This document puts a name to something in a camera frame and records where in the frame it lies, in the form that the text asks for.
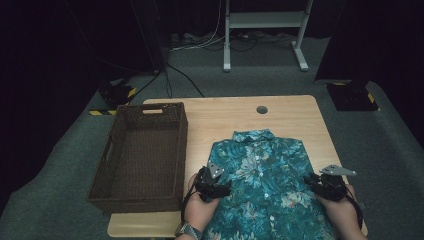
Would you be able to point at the person's right hand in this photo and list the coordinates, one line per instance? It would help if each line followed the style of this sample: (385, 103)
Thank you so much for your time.
(343, 213)

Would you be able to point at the yellow black striped tape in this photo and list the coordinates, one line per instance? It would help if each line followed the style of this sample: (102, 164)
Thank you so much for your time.
(101, 112)

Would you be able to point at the brown woven basket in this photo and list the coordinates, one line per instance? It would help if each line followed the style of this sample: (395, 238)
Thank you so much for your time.
(143, 160)

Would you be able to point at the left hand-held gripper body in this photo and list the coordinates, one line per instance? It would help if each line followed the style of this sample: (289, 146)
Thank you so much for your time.
(208, 181)

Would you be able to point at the black base plate yellow tape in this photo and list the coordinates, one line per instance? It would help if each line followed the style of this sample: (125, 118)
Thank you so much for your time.
(353, 96)
(115, 93)

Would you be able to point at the person's left hand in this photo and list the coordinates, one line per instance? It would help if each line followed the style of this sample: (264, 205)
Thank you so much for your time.
(200, 211)

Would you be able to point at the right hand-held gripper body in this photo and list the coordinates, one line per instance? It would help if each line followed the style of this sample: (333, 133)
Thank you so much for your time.
(331, 185)

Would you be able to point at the teal floral shirt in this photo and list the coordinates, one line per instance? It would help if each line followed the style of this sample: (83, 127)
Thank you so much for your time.
(266, 186)

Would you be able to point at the white metal stand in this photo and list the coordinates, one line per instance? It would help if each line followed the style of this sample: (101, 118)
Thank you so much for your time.
(266, 20)

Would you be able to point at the grey wristwatch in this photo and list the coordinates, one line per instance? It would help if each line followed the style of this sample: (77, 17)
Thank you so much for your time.
(188, 230)

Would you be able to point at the black upright pole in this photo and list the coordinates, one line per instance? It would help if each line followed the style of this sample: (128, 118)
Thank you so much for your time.
(151, 33)

